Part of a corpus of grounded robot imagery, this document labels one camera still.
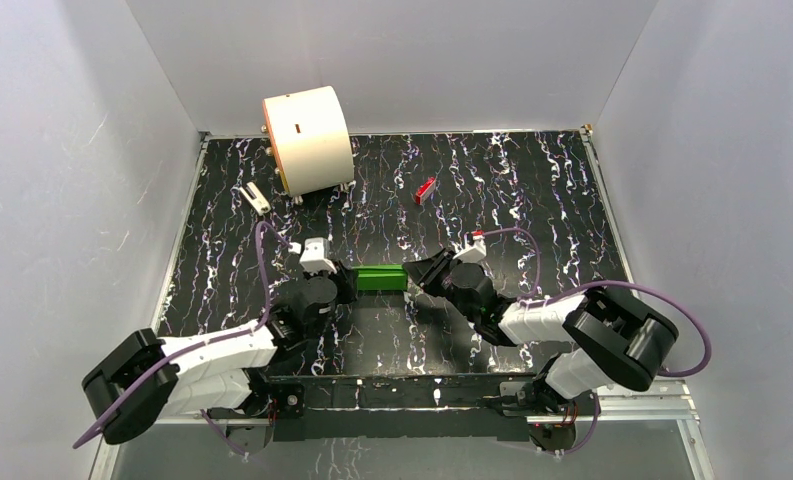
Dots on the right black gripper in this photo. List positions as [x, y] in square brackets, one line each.
[427, 273]

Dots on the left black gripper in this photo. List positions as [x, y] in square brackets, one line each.
[343, 283]

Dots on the green paper box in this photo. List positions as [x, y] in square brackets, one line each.
[381, 278]

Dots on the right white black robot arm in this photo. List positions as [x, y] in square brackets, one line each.
[620, 339]

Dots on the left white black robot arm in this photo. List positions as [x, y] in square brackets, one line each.
[147, 377]

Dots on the small red block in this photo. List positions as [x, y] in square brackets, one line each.
[425, 191]

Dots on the small white black block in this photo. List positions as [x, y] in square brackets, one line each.
[253, 195]

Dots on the white cylindrical drum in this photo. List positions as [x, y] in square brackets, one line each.
[309, 141]

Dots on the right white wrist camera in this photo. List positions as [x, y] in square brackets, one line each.
[474, 250]

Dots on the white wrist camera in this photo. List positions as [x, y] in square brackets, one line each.
[474, 250]
[314, 255]

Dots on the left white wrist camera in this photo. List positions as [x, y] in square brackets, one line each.
[314, 255]

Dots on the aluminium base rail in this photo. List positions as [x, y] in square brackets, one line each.
[421, 427]

